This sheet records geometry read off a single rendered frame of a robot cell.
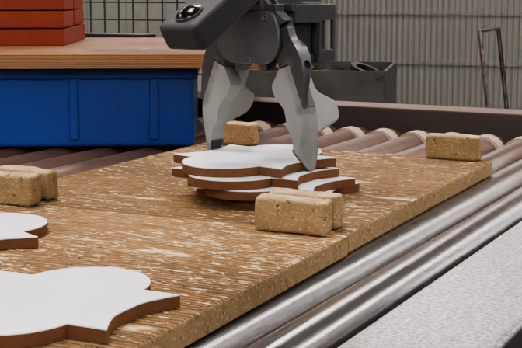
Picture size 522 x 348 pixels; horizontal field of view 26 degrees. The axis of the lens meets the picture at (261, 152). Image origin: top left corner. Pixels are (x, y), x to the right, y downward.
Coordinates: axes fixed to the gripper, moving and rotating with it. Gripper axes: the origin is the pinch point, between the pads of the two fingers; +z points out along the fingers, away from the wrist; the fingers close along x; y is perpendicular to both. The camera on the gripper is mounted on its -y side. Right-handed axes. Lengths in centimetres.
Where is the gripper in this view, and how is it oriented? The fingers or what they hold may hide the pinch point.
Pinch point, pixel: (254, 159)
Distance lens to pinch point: 101.2
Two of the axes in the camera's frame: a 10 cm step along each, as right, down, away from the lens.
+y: 6.6, -1.1, 7.4
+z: 0.0, 9.9, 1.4
